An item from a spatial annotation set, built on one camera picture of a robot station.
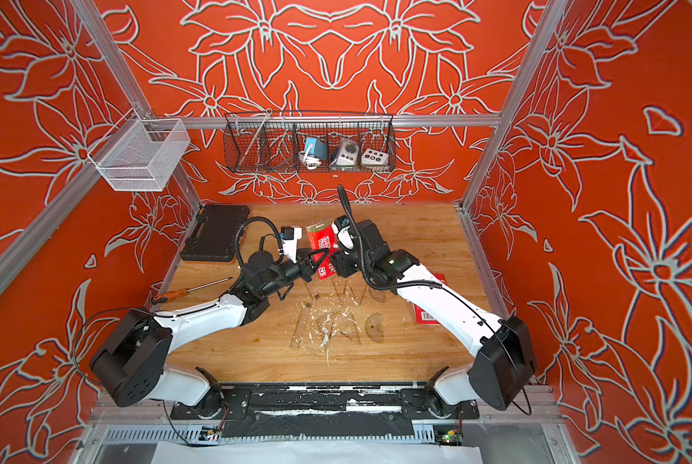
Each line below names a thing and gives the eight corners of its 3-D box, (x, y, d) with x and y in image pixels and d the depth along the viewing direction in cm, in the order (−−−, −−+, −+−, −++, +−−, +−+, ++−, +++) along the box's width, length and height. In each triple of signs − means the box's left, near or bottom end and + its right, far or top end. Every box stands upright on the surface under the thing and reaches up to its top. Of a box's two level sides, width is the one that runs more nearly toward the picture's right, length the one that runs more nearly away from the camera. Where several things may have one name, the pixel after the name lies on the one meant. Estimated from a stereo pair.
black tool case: (184, 264, 102) (178, 257, 98) (207, 212, 119) (202, 204, 115) (233, 264, 102) (229, 257, 98) (249, 211, 119) (246, 203, 115)
